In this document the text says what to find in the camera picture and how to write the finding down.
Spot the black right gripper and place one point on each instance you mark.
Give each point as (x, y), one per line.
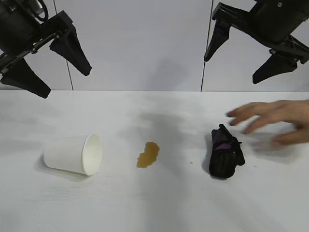
(277, 19)

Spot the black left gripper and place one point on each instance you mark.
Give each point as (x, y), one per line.
(17, 26)

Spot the white paper cup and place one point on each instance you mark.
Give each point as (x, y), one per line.
(65, 154)

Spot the black and purple cloth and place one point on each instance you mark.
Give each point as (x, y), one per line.
(222, 162)

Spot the bare person hand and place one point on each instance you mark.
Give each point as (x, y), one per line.
(285, 111)

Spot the brown liquid spill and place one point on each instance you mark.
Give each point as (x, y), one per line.
(148, 154)

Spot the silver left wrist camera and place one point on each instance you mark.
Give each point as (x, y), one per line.
(38, 6)

